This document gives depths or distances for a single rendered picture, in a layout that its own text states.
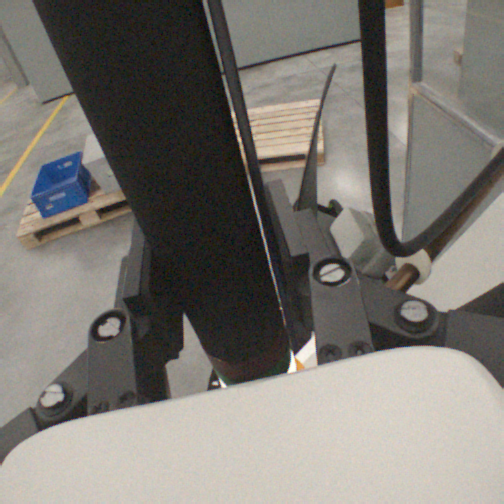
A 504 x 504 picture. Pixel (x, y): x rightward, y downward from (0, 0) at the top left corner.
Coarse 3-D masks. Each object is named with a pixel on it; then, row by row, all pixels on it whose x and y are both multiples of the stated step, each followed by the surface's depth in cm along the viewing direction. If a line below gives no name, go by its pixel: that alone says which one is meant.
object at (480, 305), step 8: (496, 288) 27; (480, 296) 28; (488, 296) 27; (496, 296) 26; (464, 304) 29; (472, 304) 28; (480, 304) 26; (488, 304) 25; (496, 304) 25; (472, 312) 26; (480, 312) 25; (488, 312) 24; (496, 312) 24
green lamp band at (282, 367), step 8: (288, 344) 15; (288, 352) 15; (280, 360) 15; (288, 360) 15; (280, 368) 15; (288, 368) 15; (224, 376) 15; (264, 376) 14; (224, 384) 15; (232, 384) 15
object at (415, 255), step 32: (384, 0) 12; (384, 32) 13; (384, 64) 14; (384, 96) 14; (384, 128) 15; (384, 160) 16; (384, 192) 18; (384, 224) 19; (448, 224) 26; (416, 256) 24
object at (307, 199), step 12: (324, 96) 37; (312, 132) 39; (312, 144) 37; (312, 156) 40; (312, 168) 43; (312, 180) 45; (300, 192) 38; (312, 192) 47; (300, 204) 38; (312, 204) 47
